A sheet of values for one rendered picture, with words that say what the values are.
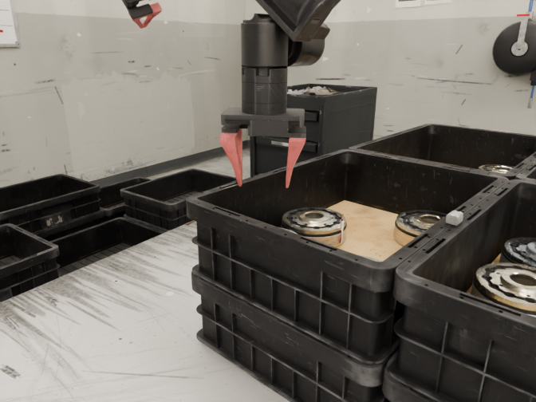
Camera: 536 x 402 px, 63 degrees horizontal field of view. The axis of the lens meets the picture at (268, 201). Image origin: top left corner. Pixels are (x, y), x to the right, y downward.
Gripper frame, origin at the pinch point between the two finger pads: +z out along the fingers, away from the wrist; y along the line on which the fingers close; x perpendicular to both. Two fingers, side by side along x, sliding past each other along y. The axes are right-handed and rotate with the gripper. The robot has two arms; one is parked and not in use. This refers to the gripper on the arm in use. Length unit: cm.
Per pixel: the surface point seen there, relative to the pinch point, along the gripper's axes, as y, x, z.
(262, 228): -0.8, 11.7, 2.0
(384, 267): -12.7, 19.9, 1.7
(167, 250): 23.3, -27.7, 25.4
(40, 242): 68, -51, 37
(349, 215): -14.1, -18.2, 12.0
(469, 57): -135, -316, -7
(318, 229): -7.9, -4.2, 8.7
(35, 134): 181, -234, 45
